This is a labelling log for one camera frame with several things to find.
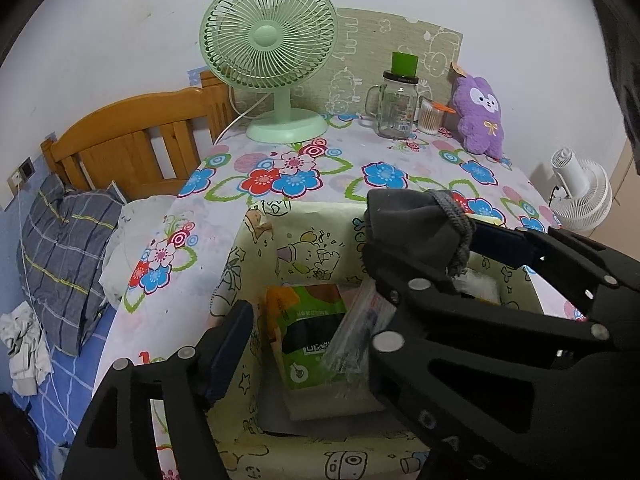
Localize blue grid bedsheet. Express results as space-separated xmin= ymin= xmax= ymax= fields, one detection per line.
xmin=0 ymin=305 xmax=118 ymax=480

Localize white crumpled cloth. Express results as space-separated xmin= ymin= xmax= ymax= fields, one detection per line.
xmin=0 ymin=301 xmax=53 ymax=396

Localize white standing fan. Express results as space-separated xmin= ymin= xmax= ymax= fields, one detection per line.
xmin=547 ymin=147 xmax=613 ymax=233

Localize green printed board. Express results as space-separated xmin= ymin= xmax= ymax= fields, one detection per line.
xmin=325 ymin=7 xmax=465 ymax=116

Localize white cloth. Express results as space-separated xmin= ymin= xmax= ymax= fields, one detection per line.
xmin=0 ymin=301 xmax=53 ymax=396
xmin=450 ymin=267 xmax=503 ymax=306

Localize green desk fan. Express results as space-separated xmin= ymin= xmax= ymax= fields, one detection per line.
xmin=199 ymin=0 xmax=340 ymax=145

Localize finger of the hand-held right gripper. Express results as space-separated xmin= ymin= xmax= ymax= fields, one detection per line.
xmin=361 ymin=245 xmax=617 ymax=480
xmin=470 ymin=222 xmax=640 ymax=356

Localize wall socket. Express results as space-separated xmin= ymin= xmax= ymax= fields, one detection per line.
xmin=7 ymin=156 xmax=36 ymax=186

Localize cotton swab container orange lid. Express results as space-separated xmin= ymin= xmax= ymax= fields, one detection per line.
xmin=417 ymin=97 xmax=457 ymax=135

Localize grey plaid pillow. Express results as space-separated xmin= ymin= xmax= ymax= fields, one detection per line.
xmin=16 ymin=175 xmax=126 ymax=357

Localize white fan cable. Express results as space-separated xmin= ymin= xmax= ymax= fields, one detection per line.
xmin=215 ymin=95 xmax=266 ymax=143

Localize grey sock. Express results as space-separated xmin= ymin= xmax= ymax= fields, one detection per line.
xmin=362 ymin=189 xmax=477 ymax=277

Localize yellow printed fabric storage box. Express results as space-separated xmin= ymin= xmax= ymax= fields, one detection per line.
xmin=207 ymin=200 xmax=556 ymax=480

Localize beige door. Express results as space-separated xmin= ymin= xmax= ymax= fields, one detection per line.
xmin=607 ymin=135 xmax=640 ymax=221

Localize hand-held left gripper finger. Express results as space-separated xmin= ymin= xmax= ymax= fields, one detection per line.
xmin=60 ymin=300 xmax=255 ymax=480

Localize glass jar mug green lid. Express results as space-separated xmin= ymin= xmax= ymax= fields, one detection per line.
xmin=365 ymin=51 xmax=421 ymax=141

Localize green orange packet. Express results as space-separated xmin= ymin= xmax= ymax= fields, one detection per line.
xmin=265 ymin=282 xmax=371 ymax=392

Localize purple plush bunny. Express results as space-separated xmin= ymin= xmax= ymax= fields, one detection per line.
xmin=450 ymin=62 xmax=506 ymax=157

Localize clear plastic packet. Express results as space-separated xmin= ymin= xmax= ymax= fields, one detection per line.
xmin=320 ymin=280 xmax=401 ymax=376

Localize dark cloth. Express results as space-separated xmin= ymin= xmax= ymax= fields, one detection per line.
xmin=582 ymin=0 xmax=640 ymax=173
xmin=0 ymin=392 xmax=41 ymax=480

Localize wooden headboard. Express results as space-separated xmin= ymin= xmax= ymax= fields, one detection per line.
xmin=40 ymin=71 xmax=236 ymax=201

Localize white quilt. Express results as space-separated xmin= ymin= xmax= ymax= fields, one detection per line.
xmin=102 ymin=195 xmax=176 ymax=311

